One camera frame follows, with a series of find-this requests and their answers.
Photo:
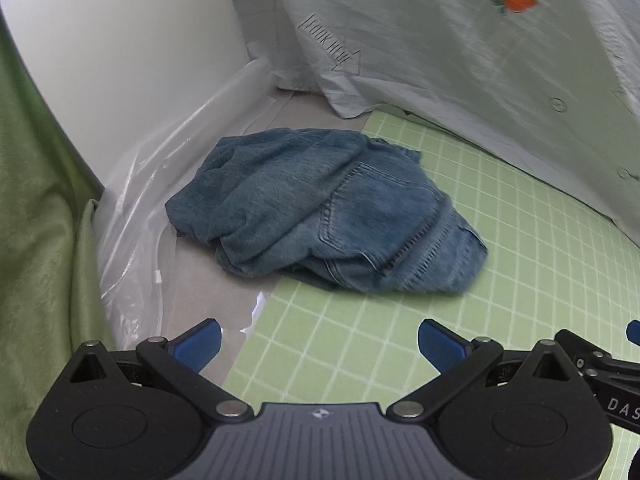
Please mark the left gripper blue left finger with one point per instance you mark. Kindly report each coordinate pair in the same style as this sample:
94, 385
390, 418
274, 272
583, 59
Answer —
196, 347

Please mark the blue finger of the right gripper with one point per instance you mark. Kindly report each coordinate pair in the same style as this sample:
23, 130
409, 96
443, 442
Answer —
633, 332

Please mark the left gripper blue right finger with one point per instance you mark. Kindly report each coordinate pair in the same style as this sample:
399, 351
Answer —
441, 346

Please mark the blue denim jeans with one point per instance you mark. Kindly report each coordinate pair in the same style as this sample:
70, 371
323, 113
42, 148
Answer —
331, 208

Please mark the green grid cutting mat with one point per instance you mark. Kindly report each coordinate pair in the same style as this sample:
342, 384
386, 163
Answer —
552, 263

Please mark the clear plastic bag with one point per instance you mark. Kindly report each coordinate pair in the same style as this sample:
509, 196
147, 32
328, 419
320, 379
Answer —
136, 243

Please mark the green fabric curtain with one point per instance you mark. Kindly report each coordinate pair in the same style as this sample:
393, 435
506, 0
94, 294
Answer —
50, 296

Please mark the grey carrot print storage bag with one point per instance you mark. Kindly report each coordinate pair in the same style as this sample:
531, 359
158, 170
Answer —
551, 86

